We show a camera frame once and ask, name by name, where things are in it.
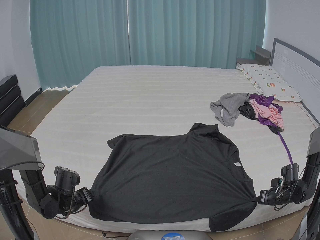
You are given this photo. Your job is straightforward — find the grey garment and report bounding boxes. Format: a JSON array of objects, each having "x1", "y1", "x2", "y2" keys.
[{"x1": 210, "y1": 92, "x2": 250, "y2": 127}]

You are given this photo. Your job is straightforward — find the blue-green curtain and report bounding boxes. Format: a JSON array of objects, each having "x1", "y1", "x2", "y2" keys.
[
  {"x1": 127, "y1": 0, "x2": 266, "y2": 69},
  {"x1": 30, "y1": 0, "x2": 131, "y2": 91}
]

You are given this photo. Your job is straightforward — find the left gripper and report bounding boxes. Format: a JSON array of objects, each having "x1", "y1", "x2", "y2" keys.
[{"x1": 74, "y1": 187, "x2": 95, "y2": 206}]

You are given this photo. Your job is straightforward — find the bed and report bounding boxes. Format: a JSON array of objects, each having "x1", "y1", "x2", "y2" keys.
[{"x1": 7, "y1": 38, "x2": 320, "y2": 234}]

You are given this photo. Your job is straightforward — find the black T-shirt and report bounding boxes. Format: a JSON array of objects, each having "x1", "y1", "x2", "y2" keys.
[{"x1": 88, "y1": 123, "x2": 257, "y2": 232}]

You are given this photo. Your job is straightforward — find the grey bedside table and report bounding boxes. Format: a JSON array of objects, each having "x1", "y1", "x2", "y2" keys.
[{"x1": 236, "y1": 46, "x2": 272, "y2": 66}]

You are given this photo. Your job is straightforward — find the black chest of drawers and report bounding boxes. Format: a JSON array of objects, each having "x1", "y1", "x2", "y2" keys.
[{"x1": 0, "y1": 74, "x2": 27, "y2": 127}]

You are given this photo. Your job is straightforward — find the pile of clothes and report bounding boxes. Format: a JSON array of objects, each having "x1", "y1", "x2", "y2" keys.
[{"x1": 239, "y1": 93, "x2": 294, "y2": 164}]

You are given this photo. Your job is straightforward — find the white printed pillow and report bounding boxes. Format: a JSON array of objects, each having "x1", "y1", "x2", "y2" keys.
[{"x1": 236, "y1": 63, "x2": 303, "y2": 102}]

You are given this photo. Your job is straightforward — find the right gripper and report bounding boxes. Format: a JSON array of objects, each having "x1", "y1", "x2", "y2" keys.
[{"x1": 258, "y1": 189, "x2": 278, "y2": 206}]

